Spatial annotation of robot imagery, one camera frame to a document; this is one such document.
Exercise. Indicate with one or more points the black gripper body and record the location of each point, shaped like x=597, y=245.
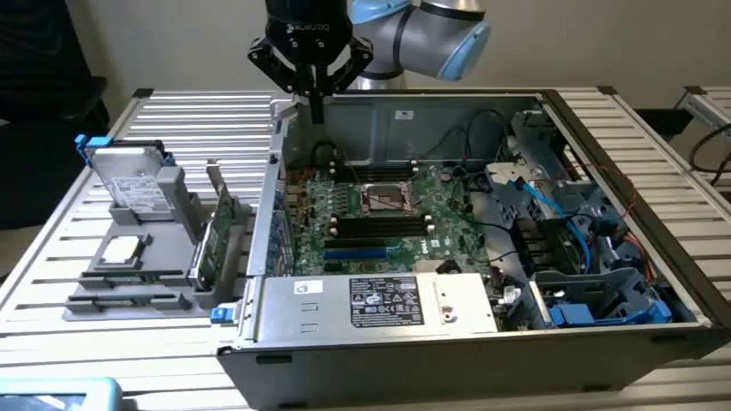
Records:
x=309, y=30

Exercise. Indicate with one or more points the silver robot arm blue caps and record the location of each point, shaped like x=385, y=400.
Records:
x=423, y=38

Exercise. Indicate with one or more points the black RAM slot bank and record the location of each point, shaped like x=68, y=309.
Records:
x=379, y=226
x=371, y=170

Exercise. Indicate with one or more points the metal CPU socket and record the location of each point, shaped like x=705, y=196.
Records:
x=386, y=197

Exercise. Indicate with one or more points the silver hard disk blue carrier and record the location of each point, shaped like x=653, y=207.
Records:
x=128, y=175

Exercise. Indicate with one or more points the metal disk bay cage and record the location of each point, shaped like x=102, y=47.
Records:
x=537, y=171

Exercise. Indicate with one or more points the black expansion slot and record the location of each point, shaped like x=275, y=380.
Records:
x=354, y=244

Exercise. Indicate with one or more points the green graphics card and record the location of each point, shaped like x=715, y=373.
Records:
x=216, y=240

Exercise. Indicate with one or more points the blue expansion slot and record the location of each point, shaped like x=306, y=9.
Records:
x=354, y=254

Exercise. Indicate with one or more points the green motherboard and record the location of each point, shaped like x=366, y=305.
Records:
x=457, y=240

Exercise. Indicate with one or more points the grey parts rack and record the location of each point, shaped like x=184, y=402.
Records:
x=166, y=240

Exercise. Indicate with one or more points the silver chipset heat sink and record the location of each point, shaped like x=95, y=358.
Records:
x=435, y=266

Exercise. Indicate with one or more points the silver CPU chip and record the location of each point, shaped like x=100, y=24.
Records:
x=122, y=249

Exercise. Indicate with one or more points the silver power supply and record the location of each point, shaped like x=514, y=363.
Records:
x=343, y=308

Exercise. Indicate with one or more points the blue case latch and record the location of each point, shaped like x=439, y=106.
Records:
x=222, y=316

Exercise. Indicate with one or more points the metal slat side table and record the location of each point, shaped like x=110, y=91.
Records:
x=709, y=105

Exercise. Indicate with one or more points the blue plastic drive tray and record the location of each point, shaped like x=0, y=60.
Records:
x=594, y=295

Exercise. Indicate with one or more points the open black PC case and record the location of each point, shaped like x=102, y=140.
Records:
x=434, y=368

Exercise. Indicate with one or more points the teal plastic box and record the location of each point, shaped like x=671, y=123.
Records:
x=58, y=396

